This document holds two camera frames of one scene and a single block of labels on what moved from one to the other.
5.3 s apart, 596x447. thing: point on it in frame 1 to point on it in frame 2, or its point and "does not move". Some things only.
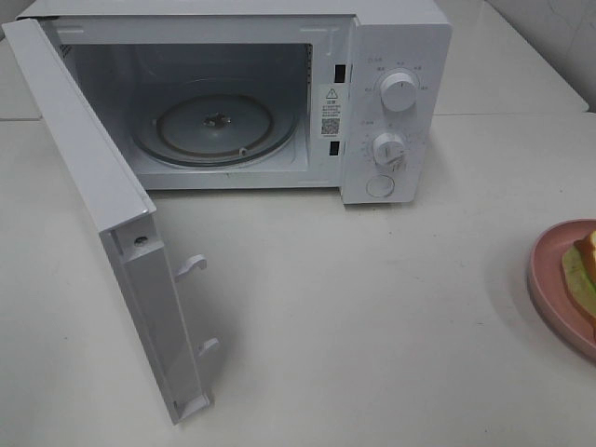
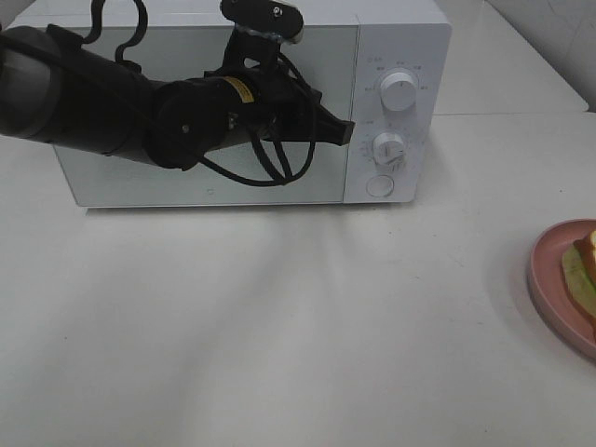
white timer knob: x=389 y=152 does not move
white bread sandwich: x=578 y=270 does not move
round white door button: x=380 y=185 does not move
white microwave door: x=123 y=212 to x=326 y=60
